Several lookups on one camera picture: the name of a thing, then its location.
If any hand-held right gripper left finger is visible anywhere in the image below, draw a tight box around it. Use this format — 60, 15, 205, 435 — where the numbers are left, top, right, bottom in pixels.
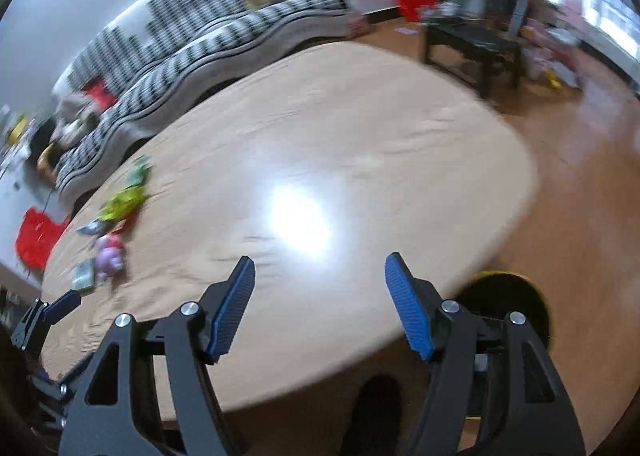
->
59, 256, 257, 456

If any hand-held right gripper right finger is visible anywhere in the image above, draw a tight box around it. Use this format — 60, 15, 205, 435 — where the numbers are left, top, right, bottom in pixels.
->
384, 252, 586, 456

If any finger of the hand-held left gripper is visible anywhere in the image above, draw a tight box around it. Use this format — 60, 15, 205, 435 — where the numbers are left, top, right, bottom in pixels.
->
27, 355, 96, 432
10, 289, 82, 354

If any black yellow trash bin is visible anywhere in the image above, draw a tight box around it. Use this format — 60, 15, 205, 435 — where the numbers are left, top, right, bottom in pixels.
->
457, 270, 551, 352

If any purple wrapper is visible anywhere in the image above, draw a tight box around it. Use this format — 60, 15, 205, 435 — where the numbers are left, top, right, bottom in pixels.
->
95, 235, 126, 282

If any red plastic stool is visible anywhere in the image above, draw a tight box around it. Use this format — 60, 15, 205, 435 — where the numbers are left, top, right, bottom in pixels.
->
15, 206, 71, 269

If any white cabinet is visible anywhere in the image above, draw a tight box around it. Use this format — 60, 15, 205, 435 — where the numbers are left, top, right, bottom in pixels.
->
0, 136, 56, 282

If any person's dark leg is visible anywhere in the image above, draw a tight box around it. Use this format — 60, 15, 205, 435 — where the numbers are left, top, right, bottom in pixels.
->
345, 375, 403, 456

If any yellow green wrapper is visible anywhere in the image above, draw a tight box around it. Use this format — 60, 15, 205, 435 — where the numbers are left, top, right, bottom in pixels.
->
99, 186, 148, 222

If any small green carton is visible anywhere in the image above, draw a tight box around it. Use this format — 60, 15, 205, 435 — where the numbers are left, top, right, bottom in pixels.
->
125, 156, 152, 188

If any brown plush toy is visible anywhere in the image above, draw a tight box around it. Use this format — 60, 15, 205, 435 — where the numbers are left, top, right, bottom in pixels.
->
50, 96, 101, 147

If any yellow box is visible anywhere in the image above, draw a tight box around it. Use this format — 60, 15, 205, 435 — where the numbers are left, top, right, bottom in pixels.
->
9, 115, 30, 144

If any red cushion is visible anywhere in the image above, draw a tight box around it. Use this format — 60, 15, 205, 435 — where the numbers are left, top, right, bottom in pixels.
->
82, 79, 116, 112

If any black low table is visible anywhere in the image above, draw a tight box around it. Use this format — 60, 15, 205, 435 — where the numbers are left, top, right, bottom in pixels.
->
422, 24, 523, 100

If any black white striped sofa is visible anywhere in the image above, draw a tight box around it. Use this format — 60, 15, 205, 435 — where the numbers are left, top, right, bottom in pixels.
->
50, 0, 353, 207

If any pink toy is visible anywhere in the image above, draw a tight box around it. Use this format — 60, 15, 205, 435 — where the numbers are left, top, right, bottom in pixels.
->
525, 16, 586, 87

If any red bag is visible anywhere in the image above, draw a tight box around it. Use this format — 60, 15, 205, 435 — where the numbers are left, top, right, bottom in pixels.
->
395, 0, 436, 22

